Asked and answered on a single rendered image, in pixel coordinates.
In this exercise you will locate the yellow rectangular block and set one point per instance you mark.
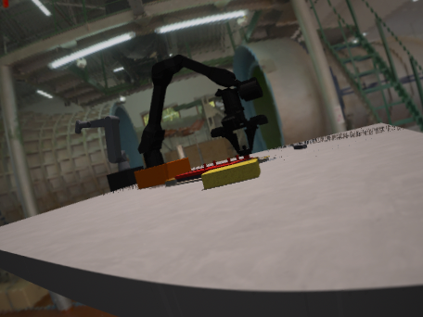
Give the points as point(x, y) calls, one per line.
point(231, 174)

